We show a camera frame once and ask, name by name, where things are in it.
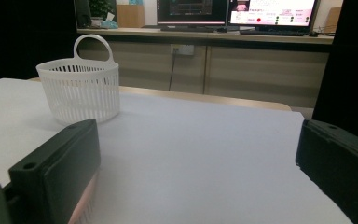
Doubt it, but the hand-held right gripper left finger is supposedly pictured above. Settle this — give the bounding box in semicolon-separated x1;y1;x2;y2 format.
3;119;102;224

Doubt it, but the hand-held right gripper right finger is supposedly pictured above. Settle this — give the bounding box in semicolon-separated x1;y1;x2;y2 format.
295;119;358;224

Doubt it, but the white slotted plastic basket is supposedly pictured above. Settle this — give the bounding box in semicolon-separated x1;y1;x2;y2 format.
35;34;120;125

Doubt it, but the white table mat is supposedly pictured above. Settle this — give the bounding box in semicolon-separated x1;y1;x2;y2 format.
0;77;355;224

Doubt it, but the beige counter with cabinets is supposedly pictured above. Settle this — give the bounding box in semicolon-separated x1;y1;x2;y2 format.
76;27;335;109

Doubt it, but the flat cardboard piece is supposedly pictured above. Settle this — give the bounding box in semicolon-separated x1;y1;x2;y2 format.
323;7;343;34

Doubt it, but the black keyboard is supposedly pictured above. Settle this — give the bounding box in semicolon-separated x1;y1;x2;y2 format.
240;28;307;37
160;25;219;34

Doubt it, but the teal tissue box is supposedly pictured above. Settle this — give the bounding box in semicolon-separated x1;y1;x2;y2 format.
100;12;119;30

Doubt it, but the black speaker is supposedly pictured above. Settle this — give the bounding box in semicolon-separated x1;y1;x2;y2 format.
74;0;93;28

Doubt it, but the green potted plant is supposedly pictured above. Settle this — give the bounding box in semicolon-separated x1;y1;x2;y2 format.
88;0;117;21

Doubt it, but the brown cardboard box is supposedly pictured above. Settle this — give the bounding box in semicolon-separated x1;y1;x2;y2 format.
116;4;146;29

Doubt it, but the bright screen monitor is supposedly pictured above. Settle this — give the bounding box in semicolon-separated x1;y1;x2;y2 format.
227;0;321;28

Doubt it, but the dark screen monitor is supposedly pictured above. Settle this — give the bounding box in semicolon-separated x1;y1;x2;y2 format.
156;0;229;26

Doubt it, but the black power cable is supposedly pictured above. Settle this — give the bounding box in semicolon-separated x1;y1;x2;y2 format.
167;49;179;92

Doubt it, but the white wall socket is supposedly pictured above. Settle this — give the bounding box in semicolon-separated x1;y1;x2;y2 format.
170;44;196;57

